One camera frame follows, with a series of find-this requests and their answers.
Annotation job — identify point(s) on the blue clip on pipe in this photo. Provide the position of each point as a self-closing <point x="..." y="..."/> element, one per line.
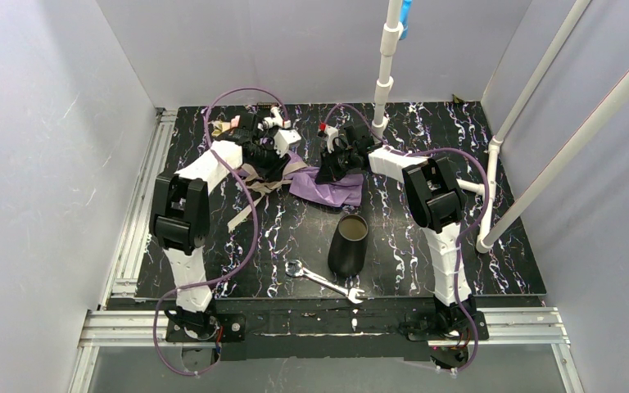
<point x="404" y="15"/>

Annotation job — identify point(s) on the cream ribbon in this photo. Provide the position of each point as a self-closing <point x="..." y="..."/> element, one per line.
<point x="263" y="188"/>

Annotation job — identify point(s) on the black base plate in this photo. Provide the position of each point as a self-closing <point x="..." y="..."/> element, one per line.
<point x="433" y="326"/>
<point x="206" y="328"/>

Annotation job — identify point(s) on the pink flower bunch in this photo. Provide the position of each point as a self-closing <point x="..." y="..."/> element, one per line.
<point x="219" y="126"/>

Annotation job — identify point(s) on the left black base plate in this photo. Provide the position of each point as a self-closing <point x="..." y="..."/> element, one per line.
<point x="206" y="328"/>

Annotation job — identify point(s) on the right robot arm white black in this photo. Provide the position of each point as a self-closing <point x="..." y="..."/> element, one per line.
<point x="434" y="197"/>

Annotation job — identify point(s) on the black vase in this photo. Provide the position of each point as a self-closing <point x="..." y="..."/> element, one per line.
<point x="348" y="248"/>

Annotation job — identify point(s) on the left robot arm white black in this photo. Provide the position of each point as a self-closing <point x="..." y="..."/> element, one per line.
<point x="180" y="219"/>

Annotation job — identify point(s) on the small spring connector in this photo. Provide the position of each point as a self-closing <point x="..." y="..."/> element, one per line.
<point x="273" y="118"/>

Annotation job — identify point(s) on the silver wrench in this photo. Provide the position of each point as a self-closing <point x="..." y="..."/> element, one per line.
<point x="295" y="269"/>

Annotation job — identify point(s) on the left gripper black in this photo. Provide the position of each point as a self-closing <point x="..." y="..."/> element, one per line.
<point x="263" y="157"/>

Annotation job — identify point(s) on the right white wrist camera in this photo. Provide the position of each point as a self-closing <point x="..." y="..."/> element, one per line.
<point x="329" y="134"/>

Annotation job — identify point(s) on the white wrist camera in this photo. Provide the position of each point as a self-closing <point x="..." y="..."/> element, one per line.
<point x="285" y="140"/>
<point x="329" y="134"/>

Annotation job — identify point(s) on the aluminium rail frame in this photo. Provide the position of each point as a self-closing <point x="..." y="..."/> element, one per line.
<point x="283" y="334"/>

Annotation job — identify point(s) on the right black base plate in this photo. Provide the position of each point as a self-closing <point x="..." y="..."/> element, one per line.
<point x="433" y="326"/>

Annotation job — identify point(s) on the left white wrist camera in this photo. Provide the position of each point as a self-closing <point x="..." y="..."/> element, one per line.
<point x="285" y="140"/>

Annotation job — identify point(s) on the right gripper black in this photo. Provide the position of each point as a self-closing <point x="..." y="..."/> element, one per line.
<point x="334" y="164"/>

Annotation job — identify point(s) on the purple wrapping paper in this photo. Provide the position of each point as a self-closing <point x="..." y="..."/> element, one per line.
<point x="346" y="192"/>

